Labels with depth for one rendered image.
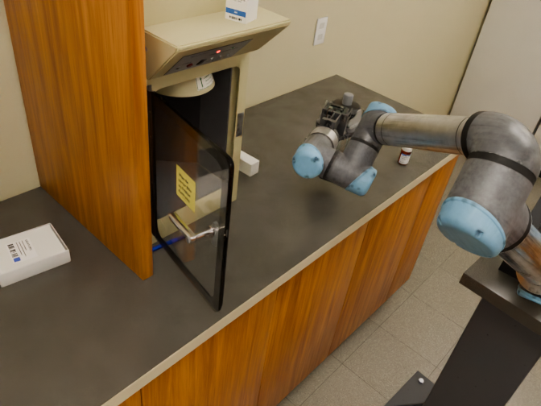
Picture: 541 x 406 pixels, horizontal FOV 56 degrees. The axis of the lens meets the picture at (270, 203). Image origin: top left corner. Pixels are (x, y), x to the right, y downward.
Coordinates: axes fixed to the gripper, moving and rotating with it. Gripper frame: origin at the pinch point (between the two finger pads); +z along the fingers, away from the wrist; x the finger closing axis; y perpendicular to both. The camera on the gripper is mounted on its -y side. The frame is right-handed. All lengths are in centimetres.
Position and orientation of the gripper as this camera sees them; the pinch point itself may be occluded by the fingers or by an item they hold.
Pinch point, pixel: (343, 116)
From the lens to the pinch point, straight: 150.0
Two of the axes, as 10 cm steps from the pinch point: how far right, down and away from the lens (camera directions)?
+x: -9.2, -3.2, 2.4
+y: 1.2, -8.0, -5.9
